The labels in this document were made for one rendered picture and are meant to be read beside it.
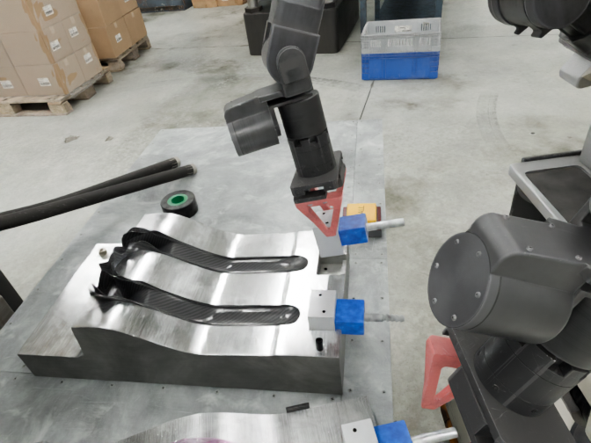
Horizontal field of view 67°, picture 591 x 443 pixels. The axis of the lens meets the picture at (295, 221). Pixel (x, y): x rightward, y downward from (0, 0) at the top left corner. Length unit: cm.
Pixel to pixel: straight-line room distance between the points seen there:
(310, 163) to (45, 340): 51
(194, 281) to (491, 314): 55
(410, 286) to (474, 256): 165
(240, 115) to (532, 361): 42
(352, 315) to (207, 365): 22
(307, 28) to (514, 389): 42
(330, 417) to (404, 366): 109
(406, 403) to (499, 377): 126
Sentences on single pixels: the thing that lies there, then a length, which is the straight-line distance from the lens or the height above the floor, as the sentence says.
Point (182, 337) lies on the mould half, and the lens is 68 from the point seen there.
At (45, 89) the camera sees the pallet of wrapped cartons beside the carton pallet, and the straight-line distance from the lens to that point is 452.
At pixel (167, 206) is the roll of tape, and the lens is 105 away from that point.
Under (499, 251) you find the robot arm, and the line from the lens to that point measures 26.
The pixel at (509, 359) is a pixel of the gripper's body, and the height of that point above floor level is 112.
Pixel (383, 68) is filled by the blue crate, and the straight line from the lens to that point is 383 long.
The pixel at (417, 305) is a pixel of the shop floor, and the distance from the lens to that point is 185.
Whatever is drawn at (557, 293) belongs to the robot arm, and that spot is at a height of 119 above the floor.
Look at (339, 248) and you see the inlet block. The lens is 67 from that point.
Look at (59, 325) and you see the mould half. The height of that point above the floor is 86.
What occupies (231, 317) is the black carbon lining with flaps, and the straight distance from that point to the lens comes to 69.
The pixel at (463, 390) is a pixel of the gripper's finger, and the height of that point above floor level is 108.
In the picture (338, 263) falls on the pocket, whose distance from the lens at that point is 76.
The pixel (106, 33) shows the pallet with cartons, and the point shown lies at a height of 38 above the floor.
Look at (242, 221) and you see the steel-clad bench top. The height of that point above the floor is 80.
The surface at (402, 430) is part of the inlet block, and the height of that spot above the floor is 87.
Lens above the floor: 139
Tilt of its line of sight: 38 degrees down
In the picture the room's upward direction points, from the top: 8 degrees counter-clockwise
